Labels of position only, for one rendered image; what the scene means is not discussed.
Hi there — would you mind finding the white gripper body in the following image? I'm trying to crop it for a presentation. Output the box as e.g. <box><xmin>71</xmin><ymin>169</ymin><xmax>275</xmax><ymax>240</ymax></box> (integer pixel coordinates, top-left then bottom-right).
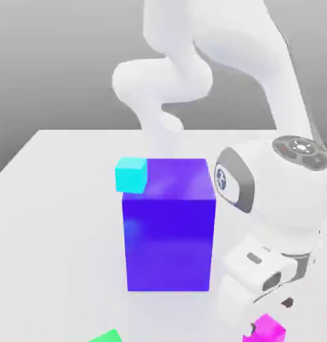
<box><xmin>217</xmin><ymin>274</ymin><xmax>306</xmax><ymax>338</ymax></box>

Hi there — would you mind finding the small magenta cube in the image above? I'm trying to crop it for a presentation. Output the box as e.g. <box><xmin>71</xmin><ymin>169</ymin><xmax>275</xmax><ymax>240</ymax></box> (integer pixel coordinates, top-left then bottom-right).
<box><xmin>242</xmin><ymin>313</ymin><xmax>288</xmax><ymax>342</ymax></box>

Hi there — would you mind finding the small green cube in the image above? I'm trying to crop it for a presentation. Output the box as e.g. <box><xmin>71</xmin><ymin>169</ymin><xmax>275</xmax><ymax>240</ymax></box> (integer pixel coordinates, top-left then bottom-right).
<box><xmin>88</xmin><ymin>329</ymin><xmax>124</xmax><ymax>342</ymax></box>

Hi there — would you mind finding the small cyan cube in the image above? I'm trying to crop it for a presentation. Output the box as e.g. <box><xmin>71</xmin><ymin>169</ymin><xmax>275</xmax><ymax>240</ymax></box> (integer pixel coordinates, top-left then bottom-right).
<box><xmin>114</xmin><ymin>156</ymin><xmax>148</xmax><ymax>194</ymax></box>

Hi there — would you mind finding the large blue box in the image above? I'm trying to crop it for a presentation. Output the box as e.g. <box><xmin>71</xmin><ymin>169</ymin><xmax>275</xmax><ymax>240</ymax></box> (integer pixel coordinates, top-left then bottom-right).
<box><xmin>121</xmin><ymin>158</ymin><xmax>217</xmax><ymax>293</ymax></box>

